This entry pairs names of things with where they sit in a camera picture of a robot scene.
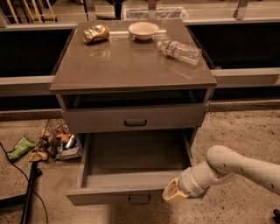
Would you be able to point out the white ceramic bowl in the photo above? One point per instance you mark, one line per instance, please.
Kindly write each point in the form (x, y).
(143, 30)

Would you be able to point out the grey drawer cabinet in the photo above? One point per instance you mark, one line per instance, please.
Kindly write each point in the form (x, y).
(124, 72)

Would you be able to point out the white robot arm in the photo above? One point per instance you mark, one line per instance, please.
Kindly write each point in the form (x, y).
(221, 166)

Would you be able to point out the black stand leg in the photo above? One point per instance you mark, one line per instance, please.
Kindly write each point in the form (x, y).
(23, 201)

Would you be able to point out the crumpled gold chip bag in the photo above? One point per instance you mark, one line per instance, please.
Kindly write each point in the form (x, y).
(95, 33)

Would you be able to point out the wire basket with trash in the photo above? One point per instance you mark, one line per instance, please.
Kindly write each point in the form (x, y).
(57, 142)

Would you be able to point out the closed grey top drawer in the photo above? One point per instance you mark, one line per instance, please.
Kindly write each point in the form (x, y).
(134, 118)

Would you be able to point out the clear plastic bin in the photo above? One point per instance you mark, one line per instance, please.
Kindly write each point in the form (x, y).
(158, 13)

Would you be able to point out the wooden chair legs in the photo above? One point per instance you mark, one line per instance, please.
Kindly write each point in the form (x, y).
(28, 11)

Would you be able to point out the grey drawer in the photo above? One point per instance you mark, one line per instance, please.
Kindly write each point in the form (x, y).
(131, 167)
(134, 118)

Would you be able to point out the clear plastic water bottle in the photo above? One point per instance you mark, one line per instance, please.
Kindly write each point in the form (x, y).
(179, 51)

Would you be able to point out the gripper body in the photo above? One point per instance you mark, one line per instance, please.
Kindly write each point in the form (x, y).
(186, 183)

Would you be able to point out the green snack bag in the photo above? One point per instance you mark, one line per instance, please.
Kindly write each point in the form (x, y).
(21, 147)

